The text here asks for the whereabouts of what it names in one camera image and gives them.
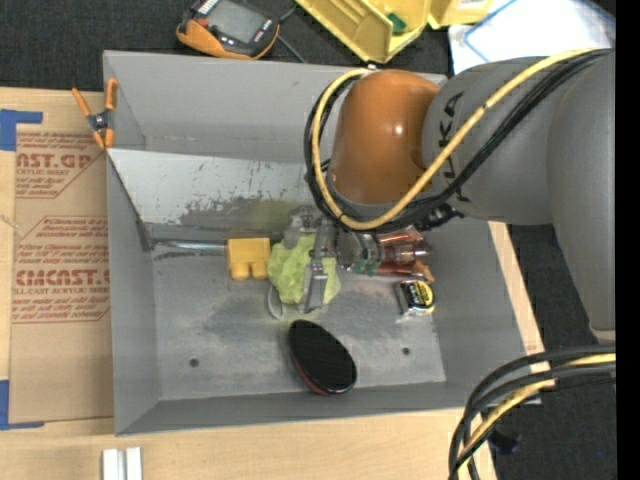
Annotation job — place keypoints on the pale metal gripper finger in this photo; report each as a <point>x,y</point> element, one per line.
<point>316,288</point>
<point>302,225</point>

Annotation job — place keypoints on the lime green cloth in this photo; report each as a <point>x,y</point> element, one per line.
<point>290,273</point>

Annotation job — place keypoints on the shiny copper-coloured packet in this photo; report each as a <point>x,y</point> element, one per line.
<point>405,253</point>

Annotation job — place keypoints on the yellow toy building block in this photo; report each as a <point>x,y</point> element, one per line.
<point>246,258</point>

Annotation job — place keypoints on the yellow and black tape measure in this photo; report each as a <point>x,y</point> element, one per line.
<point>416,298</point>

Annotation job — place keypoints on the grey metal bin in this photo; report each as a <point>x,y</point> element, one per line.
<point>225,328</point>

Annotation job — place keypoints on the brown cardboard board, red print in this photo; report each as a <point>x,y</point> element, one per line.
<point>60,358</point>

